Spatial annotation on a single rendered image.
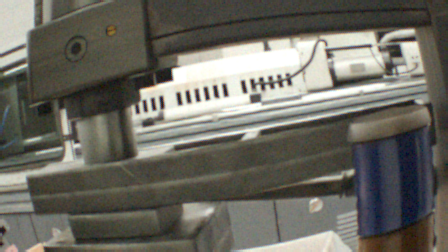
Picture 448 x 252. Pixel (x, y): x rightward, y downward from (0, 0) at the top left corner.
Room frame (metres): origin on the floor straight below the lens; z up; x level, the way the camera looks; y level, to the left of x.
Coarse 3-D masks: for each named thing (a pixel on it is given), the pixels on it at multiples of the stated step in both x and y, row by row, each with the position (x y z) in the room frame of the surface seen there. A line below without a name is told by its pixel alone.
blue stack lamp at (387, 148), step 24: (360, 144) 0.34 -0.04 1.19; (384, 144) 0.33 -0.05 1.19; (408, 144) 0.33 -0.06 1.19; (360, 168) 0.34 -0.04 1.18; (384, 168) 0.33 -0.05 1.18; (408, 168) 0.33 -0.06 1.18; (432, 168) 0.34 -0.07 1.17; (360, 192) 0.34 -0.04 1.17; (384, 192) 0.33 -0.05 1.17; (408, 192) 0.33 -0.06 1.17; (432, 192) 0.34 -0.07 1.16; (360, 216) 0.34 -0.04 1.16; (384, 216) 0.33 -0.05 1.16; (408, 216) 0.33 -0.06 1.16
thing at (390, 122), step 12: (396, 108) 0.34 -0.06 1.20; (408, 108) 0.34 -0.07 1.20; (420, 108) 0.34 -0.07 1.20; (360, 120) 0.34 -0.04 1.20; (372, 120) 0.33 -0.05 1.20; (384, 120) 0.33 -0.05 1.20; (396, 120) 0.33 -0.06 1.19; (408, 120) 0.33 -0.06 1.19; (420, 120) 0.33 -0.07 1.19; (360, 132) 0.33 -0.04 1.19; (372, 132) 0.33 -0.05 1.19; (384, 132) 0.33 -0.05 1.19; (396, 132) 0.33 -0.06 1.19
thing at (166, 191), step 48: (96, 96) 0.59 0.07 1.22; (96, 144) 0.59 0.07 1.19; (192, 144) 0.64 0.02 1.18; (240, 144) 0.56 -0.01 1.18; (288, 144) 0.56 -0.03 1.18; (336, 144) 0.56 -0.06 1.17; (432, 144) 0.55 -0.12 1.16; (48, 192) 0.57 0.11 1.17; (96, 192) 0.57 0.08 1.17; (144, 192) 0.57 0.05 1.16; (192, 192) 0.56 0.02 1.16; (240, 192) 0.56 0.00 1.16; (96, 240) 0.55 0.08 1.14; (144, 240) 0.54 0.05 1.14; (192, 240) 0.53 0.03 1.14
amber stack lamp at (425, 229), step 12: (432, 216) 0.33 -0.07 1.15; (408, 228) 0.33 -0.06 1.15; (420, 228) 0.33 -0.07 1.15; (432, 228) 0.33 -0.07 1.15; (360, 240) 0.34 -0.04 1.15; (372, 240) 0.33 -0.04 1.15; (384, 240) 0.33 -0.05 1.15; (396, 240) 0.33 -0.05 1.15; (408, 240) 0.33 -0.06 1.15; (420, 240) 0.33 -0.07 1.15; (432, 240) 0.34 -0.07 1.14
